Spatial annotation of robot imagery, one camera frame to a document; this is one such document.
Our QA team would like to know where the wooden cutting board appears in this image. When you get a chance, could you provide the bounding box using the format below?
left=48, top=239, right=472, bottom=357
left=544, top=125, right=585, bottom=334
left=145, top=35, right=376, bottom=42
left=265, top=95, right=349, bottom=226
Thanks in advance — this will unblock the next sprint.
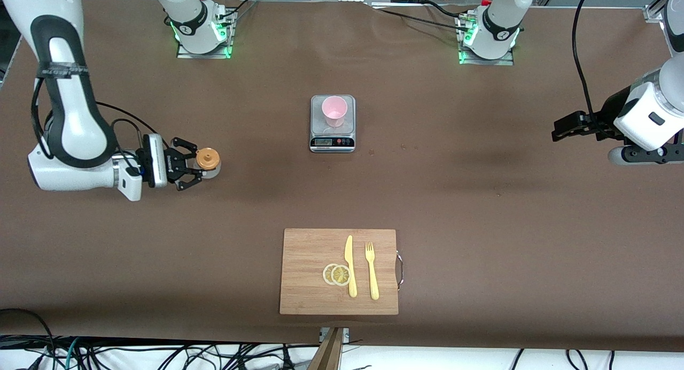
left=279, top=228, right=399, bottom=315

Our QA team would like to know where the silver digital kitchen scale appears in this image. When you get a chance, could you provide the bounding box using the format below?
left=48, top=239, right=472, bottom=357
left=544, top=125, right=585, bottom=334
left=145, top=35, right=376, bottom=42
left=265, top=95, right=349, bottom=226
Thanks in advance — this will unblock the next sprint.
left=309, top=95, right=356, bottom=153

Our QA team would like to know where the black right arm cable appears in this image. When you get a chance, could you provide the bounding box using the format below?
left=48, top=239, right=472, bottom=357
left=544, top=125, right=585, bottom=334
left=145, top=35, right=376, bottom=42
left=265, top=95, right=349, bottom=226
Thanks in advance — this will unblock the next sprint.
left=30, top=77, right=161, bottom=165

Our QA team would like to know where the black looped floor cable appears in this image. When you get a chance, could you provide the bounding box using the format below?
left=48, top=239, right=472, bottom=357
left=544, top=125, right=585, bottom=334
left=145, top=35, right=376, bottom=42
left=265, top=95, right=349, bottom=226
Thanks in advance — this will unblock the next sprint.
left=0, top=307, right=57, bottom=370

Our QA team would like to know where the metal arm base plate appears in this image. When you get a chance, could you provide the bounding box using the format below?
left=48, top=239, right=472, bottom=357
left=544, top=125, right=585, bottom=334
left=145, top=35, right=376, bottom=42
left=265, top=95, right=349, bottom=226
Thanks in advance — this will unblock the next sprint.
left=176, top=9, right=234, bottom=59
left=458, top=17, right=515, bottom=66

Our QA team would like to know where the upright camera stand post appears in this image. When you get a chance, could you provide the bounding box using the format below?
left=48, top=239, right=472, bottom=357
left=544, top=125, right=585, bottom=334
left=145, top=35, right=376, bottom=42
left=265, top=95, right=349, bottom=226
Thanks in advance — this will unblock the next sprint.
left=307, top=327, right=345, bottom=370

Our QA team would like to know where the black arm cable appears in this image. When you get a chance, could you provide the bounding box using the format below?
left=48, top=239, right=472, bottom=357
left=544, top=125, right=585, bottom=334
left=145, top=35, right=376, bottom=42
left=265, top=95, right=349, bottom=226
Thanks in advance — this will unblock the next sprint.
left=572, top=0, right=602, bottom=127
left=30, top=77, right=161, bottom=165

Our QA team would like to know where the translucent sauce bottle orange cap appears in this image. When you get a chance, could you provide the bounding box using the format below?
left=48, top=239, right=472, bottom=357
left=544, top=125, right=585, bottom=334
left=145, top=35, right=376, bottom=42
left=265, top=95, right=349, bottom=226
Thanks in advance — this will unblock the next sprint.
left=195, top=147, right=222, bottom=179

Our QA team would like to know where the yellow plastic knife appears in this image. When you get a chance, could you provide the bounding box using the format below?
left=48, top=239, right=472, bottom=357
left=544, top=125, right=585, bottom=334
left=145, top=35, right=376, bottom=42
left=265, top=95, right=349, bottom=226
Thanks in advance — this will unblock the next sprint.
left=344, top=235, right=358, bottom=298

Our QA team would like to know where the black base power cable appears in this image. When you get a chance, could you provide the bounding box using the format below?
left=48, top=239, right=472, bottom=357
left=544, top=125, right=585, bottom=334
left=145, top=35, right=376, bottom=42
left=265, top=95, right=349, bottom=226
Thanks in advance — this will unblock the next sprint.
left=211, top=0, right=260, bottom=26
left=371, top=7, right=472, bottom=33
left=424, top=0, right=468, bottom=20

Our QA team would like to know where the pink plastic cup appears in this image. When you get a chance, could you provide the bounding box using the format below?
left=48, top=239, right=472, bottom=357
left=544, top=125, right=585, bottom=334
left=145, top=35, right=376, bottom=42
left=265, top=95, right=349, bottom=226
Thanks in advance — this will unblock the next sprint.
left=322, top=96, right=348, bottom=128

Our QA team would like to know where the teal floor cable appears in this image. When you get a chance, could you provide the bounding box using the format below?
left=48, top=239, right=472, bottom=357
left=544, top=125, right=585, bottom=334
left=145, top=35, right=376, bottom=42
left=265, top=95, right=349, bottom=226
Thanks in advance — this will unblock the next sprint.
left=63, top=337, right=81, bottom=370

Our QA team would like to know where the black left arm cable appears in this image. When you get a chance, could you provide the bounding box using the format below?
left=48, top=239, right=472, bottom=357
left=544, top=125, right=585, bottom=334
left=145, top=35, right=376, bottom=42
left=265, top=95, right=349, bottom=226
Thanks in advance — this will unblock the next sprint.
left=572, top=0, right=602, bottom=127

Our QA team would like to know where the yellow plastic fork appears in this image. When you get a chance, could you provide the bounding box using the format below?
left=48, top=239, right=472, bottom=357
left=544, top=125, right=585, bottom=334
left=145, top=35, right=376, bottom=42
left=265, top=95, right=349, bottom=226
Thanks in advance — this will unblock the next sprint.
left=365, top=242, right=380, bottom=300

